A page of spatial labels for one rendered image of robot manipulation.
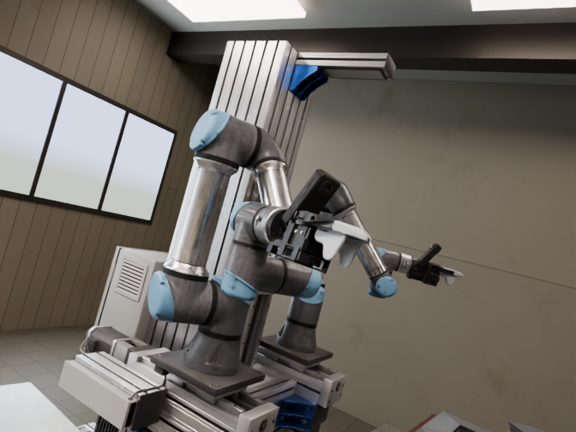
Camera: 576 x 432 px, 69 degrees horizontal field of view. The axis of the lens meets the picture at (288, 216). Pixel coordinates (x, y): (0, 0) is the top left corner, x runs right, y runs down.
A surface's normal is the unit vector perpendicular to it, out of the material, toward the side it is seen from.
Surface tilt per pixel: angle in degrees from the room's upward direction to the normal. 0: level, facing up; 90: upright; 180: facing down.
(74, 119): 90
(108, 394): 90
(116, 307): 90
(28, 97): 90
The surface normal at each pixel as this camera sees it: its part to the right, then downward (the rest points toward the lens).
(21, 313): 0.84, 0.20
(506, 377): -0.47, -0.17
